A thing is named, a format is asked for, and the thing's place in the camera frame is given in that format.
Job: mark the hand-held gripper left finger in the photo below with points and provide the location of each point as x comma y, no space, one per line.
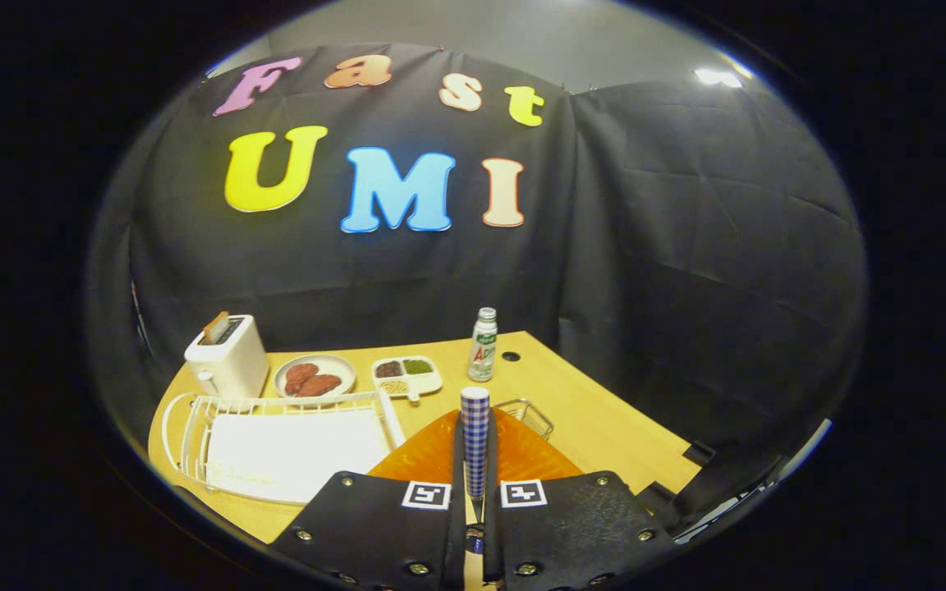
458,460

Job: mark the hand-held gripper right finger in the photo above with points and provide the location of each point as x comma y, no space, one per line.
491,460

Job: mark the round beige plate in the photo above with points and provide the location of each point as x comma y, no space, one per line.
337,367

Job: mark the white divided tray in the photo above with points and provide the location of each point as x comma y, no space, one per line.
407,377

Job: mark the white green label bottle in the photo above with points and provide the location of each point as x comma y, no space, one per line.
483,349

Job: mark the brown meat piece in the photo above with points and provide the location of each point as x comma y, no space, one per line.
300,376
323,385

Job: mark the white toaster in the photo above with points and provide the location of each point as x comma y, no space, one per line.
231,365

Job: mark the toast slice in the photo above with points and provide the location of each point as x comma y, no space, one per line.
215,327

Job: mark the black backdrop cloth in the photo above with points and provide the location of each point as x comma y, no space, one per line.
686,263

